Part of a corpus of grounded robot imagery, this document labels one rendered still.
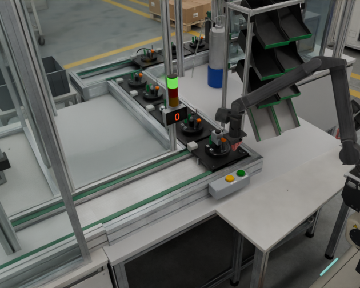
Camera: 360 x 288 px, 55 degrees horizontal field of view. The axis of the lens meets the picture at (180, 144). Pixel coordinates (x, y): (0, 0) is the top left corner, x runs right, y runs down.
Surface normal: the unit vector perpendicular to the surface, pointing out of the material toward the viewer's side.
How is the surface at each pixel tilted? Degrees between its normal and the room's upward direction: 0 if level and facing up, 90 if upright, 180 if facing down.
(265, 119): 45
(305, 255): 0
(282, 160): 0
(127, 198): 0
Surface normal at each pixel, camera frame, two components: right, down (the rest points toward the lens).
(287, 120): 0.24, -0.18
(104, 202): -0.04, -0.80
